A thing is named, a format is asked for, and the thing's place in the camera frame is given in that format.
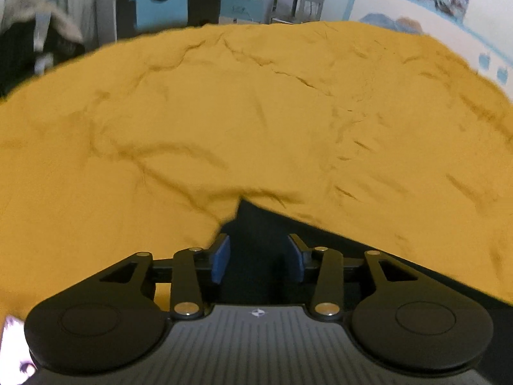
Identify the white and blue headboard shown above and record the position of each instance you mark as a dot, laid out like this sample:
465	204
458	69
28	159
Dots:
449	38

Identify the black pants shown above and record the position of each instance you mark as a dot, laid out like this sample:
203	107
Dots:
256	248

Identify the blue smiley face cutout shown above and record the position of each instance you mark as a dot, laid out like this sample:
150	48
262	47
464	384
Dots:
160	8

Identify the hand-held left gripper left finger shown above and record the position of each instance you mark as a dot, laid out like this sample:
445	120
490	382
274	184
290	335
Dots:
221	258

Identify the blue pillow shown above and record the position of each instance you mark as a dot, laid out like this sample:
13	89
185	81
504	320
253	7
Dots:
372	19

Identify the dark fur-trimmed coat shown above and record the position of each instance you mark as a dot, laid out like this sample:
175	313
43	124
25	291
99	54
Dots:
24	12

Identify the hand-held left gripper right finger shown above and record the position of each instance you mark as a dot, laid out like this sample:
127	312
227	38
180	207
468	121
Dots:
294	256

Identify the yellow blanket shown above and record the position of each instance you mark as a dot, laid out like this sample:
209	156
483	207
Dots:
240	108

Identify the dark desk with blue drawer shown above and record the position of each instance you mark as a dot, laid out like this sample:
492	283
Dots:
204	6

